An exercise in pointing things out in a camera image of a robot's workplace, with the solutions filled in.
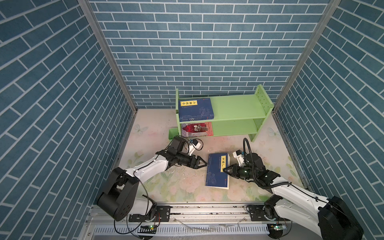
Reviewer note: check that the aluminium corner frame post right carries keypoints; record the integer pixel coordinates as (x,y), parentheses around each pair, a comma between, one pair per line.
(318,30)

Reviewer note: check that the aluminium corner frame post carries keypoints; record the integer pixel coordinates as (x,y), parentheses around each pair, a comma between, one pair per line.
(92,20)
(318,30)

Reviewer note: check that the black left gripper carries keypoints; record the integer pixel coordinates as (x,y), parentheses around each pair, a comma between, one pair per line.
(194,164)

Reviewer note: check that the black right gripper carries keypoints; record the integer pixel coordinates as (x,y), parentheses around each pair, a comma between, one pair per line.
(234,170)

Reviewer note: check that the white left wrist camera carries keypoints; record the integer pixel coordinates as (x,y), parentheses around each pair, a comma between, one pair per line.
(195,145)

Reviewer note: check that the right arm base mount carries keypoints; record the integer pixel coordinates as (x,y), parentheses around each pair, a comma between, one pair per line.
(257,214)

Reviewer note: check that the green two-tier shelf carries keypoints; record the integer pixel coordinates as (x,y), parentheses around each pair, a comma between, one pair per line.
(233,115)

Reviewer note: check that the red pink illustrated book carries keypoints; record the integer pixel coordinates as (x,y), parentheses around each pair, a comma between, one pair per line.
(197,130)

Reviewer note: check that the blue book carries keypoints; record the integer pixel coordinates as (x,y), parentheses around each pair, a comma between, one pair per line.
(216,177)
(195,110)

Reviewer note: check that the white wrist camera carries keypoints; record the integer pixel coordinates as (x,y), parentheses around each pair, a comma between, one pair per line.
(195,145)
(238,155)

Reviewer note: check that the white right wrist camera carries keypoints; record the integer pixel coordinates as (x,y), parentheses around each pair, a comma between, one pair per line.
(238,155)

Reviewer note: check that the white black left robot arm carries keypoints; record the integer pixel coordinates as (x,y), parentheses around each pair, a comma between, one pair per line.
(118,196)

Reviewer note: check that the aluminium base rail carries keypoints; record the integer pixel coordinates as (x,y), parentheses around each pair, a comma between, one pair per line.
(209,220)

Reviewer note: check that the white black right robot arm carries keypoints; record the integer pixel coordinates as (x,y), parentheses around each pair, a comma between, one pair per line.
(330,218)

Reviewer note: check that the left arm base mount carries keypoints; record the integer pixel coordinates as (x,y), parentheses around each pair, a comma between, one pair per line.
(159,214)

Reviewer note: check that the aluminium corner frame post left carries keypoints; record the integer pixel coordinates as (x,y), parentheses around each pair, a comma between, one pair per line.
(92,20)

